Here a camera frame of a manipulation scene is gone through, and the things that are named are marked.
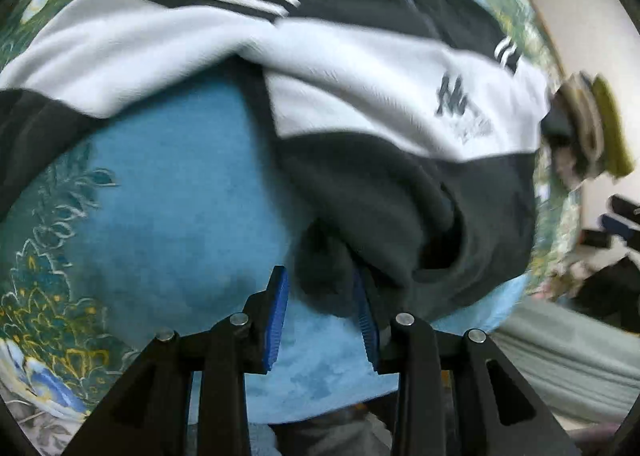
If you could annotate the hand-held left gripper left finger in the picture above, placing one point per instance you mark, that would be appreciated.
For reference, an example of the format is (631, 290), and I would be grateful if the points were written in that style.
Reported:
(277, 316)

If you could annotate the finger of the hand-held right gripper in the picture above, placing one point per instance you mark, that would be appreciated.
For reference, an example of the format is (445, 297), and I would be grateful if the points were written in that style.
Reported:
(622, 228)

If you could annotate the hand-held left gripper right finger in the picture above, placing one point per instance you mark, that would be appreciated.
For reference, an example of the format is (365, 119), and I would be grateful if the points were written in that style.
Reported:
(365, 331)

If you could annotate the pink beige garment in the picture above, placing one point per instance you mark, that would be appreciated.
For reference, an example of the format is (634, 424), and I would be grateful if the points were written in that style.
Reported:
(582, 100)

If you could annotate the black and white jacket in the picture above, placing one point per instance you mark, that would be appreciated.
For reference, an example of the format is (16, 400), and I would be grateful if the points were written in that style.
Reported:
(350, 75)

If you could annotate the grey green cloth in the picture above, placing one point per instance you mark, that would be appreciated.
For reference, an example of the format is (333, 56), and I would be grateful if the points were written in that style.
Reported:
(560, 361)

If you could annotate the yellow-green garment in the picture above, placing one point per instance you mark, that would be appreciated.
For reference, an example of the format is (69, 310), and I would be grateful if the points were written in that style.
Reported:
(615, 130)

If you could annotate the dark grey cloth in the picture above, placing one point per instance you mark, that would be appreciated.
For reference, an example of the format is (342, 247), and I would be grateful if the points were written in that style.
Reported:
(325, 436)

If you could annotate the teal floral blanket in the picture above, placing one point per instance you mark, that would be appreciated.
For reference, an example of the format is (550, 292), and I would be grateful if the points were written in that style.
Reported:
(175, 236)

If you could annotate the white floral bedsheet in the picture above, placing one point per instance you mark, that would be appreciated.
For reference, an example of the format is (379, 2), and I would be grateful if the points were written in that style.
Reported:
(30, 428)

